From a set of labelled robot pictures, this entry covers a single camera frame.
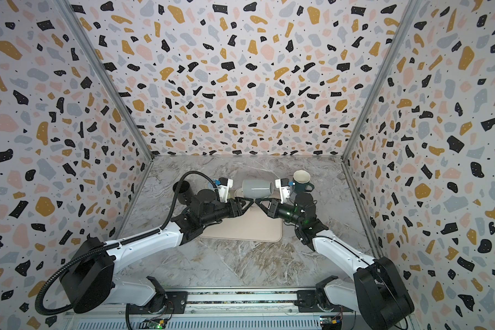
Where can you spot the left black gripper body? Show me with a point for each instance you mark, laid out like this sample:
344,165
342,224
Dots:
221,212

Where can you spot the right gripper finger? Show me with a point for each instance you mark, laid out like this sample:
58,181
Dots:
264,201
270,211

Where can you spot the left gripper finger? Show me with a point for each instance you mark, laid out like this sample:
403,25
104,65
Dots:
236,210
244,202

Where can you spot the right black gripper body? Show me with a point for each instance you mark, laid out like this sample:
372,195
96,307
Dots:
288,213

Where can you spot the grey mug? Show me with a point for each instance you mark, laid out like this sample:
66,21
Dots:
257,189

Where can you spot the dark green faceted mug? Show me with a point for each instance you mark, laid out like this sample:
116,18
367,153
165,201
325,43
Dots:
302,182

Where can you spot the black mug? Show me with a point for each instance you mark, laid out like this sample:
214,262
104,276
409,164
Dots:
184,192

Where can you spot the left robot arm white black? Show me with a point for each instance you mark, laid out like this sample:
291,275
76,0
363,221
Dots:
95,280

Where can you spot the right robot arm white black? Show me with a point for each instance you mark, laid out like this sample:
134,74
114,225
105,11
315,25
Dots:
377,291

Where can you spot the beige plastic tray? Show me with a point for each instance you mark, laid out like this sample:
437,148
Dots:
254,225

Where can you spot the right circuit board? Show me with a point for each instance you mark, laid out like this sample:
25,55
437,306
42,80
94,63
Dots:
331,322

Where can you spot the circuit board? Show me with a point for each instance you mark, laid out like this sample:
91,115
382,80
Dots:
331,322
154,323

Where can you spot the left circuit board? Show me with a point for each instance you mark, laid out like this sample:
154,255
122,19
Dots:
154,323

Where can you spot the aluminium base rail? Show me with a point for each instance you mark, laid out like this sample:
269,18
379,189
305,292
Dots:
223,308

